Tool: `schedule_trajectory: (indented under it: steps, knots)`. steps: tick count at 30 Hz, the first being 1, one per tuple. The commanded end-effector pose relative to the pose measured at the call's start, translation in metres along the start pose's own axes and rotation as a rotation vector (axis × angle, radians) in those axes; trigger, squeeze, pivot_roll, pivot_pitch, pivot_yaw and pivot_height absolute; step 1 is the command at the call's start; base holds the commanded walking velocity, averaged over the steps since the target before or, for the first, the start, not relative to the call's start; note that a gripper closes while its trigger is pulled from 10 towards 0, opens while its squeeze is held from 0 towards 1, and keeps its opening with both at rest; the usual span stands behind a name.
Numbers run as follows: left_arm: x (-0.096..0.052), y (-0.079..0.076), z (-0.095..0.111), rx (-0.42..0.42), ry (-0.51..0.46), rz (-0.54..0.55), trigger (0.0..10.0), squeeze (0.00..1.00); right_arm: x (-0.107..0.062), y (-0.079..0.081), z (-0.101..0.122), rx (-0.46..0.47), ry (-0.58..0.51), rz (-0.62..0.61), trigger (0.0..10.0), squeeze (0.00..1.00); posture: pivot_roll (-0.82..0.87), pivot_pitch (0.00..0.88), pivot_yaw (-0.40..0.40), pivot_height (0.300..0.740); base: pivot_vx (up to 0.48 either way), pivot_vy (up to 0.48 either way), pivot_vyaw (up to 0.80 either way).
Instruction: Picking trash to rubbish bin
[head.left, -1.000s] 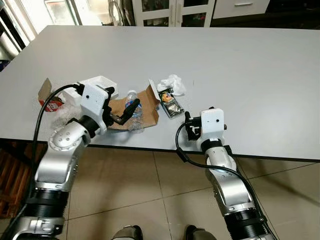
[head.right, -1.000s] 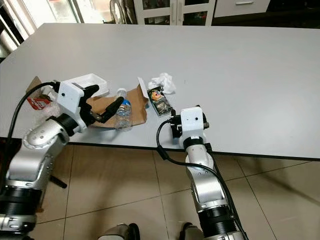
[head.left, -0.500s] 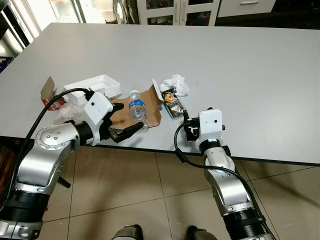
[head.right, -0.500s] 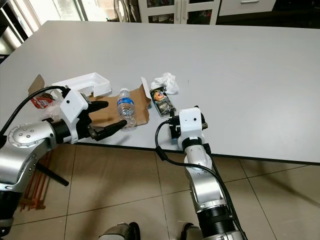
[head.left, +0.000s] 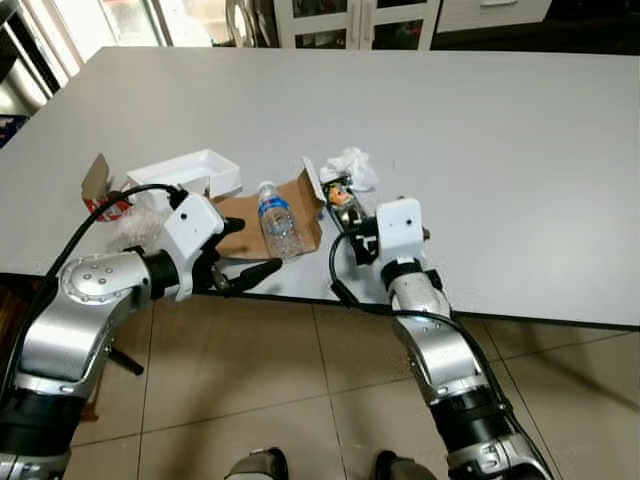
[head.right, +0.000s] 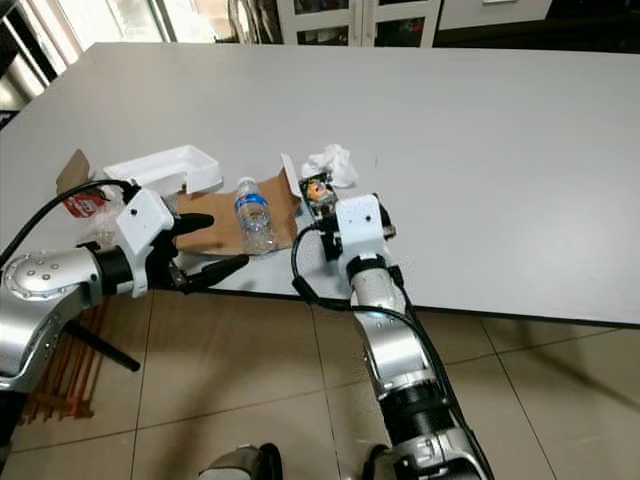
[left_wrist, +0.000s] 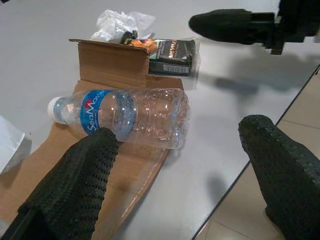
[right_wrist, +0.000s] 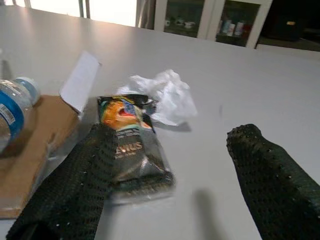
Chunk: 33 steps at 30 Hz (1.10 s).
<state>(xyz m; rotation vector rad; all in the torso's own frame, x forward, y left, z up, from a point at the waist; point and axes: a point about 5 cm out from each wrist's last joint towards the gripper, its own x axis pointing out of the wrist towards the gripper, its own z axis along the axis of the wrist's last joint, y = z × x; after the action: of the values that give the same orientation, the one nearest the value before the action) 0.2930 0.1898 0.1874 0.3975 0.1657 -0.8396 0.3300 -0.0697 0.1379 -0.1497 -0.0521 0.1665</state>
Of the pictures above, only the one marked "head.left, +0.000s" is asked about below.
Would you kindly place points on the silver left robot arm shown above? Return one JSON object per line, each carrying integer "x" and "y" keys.
{"x": 70, "y": 320}

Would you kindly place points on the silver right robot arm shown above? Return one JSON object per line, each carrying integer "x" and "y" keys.
{"x": 440, "y": 360}

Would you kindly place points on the brown cardboard box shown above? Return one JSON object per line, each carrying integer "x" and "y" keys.
{"x": 245, "y": 215}

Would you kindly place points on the colourful snack wrapper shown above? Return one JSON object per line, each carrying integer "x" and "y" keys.
{"x": 340, "y": 193}

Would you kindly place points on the clear plastic water bottle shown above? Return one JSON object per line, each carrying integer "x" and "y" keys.
{"x": 280, "y": 225}

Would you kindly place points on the crumpled white tissue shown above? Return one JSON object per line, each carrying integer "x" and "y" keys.
{"x": 350, "y": 165}

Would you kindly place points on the white foam tray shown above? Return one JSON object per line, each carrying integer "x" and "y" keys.
{"x": 185, "y": 170}

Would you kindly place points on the clear plastic bag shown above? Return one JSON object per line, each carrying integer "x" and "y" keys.
{"x": 135, "y": 228}

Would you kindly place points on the black rod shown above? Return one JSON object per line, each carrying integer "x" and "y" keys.
{"x": 125, "y": 361}

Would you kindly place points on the red and brown carton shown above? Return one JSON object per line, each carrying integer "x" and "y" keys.
{"x": 100, "y": 195}

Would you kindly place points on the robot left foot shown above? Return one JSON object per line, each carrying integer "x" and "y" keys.
{"x": 258, "y": 465}

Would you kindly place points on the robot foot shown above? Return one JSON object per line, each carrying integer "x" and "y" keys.
{"x": 258, "y": 465}
{"x": 400, "y": 467}

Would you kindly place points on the white glass door cabinet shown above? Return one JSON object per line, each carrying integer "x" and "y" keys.
{"x": 350, "y": 22}

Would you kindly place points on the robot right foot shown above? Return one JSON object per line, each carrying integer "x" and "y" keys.
{"x": 400, "y": 467}

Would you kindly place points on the white drawer front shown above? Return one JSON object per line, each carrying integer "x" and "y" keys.
{"x": 495, "y": 14}

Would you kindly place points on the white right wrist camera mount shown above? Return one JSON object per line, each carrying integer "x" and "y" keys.
{"x": 400, "y": 228}

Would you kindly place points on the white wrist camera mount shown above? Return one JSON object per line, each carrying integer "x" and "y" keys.
{"x": 190, "y": 235}
{"x": 400, "y": 228}

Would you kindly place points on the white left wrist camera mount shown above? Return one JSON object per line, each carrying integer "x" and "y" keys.
{"x": 190, "y": 235}

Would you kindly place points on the white window frame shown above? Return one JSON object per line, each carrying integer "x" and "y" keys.
{"x": 60, "y": 35}

